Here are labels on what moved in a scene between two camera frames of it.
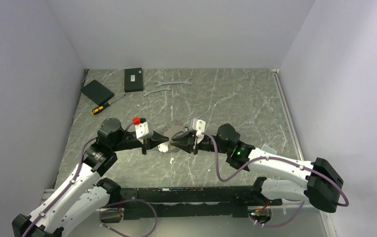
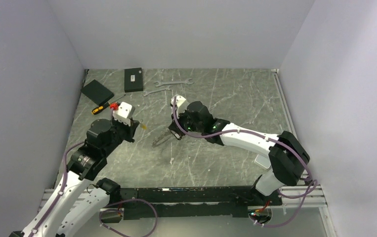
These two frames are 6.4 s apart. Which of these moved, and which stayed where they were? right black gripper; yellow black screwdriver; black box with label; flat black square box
Moved: right black gripper
Stayed: black box with label; yellow black screwdriver; flat black square box
